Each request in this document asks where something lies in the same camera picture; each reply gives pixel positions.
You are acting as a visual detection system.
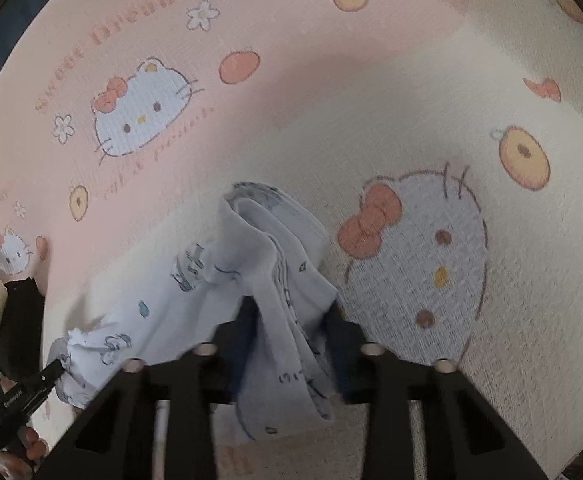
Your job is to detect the dark blue curtain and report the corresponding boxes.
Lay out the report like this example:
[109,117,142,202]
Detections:
[0,0,59,101]

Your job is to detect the pink cream cat print blanket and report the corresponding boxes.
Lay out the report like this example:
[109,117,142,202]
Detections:
[0,0,583,480]

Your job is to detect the white cartoon print pants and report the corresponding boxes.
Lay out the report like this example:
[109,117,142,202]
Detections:
[54,180,342,443]

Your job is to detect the folded black garment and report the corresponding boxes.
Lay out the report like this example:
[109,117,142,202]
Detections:
[0,279,47,381]

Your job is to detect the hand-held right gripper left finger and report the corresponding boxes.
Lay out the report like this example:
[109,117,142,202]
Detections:
[36,296,260,480]

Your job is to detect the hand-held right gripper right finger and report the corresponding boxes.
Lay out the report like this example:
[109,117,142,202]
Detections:
[320,306,547,480]

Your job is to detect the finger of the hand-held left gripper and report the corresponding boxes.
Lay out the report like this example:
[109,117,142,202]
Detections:
[38,360,67,392]

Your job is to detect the person's left hand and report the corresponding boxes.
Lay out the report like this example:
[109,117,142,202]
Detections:
[0,425,47,478]

